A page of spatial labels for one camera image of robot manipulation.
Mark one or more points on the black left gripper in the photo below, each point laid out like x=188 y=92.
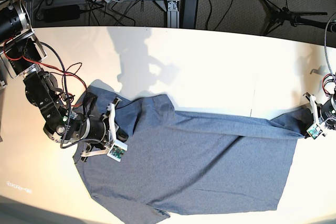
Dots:
x=326 y=113

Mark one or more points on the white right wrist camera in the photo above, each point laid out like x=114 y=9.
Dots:
x=117 y=150

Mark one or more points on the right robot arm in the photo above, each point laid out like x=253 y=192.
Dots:
x=46 y=87

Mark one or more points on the aluminium table leg profile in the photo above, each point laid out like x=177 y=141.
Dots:
x=171 y=7

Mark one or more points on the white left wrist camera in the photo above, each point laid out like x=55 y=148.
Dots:
x=314 y=131

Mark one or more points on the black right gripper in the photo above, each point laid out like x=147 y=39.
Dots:
x=96 y=131

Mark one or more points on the black tripod stand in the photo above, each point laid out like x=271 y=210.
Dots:
x=278 y=16

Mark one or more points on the blue grey T-shirt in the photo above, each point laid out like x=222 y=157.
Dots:
x=192 y=163

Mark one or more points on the black power brick left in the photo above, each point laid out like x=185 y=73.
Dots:
x=59 y=14

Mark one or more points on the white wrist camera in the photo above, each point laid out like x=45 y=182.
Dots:
x=314 y=131
x=117 y=150

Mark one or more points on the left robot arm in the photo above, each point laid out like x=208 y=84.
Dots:
x=223 y=73

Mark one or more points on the black power adapter brick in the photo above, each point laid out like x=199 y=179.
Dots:
x=189 y=14

